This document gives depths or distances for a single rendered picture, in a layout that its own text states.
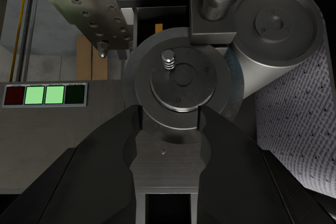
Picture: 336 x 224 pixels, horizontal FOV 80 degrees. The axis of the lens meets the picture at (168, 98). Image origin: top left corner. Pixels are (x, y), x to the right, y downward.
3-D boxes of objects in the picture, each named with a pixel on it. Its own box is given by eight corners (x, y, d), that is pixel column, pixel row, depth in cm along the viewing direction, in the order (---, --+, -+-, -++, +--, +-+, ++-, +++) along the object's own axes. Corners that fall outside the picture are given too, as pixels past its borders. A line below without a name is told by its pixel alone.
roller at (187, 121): (228, 34, 25) (235, 128, 23) (201, 88, 50) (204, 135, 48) (135, 37, 25) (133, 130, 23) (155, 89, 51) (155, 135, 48)
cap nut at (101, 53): (107, 41, 60) (106, 55, 59) (111, 47, 63) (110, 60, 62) (95, 41, 60) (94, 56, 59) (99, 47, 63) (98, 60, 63)
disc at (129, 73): (239, 24, 26) (250, 143, 23) (238, 26, 26) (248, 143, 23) (124, 28, 26) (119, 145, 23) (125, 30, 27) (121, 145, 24)
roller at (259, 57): (315, -20, 27) (332, 66, 24) (248, 57, 52) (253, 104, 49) (224, -16, 27) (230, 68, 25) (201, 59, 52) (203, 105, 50)
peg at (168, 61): (168, 63, 20) (158, 55, 20) (169, 73, 23) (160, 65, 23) (178, 54, 20) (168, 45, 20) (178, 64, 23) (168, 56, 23)
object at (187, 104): (186, 124, 21) (135, 79, 23) (185, 125, 23) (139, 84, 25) (231, 74, 22) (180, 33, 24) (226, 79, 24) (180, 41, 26)
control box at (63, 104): (87, 82, 59) (85, 106, 58) (88, 83, 60) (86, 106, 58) (4, 84, 60) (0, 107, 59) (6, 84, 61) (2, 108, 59)
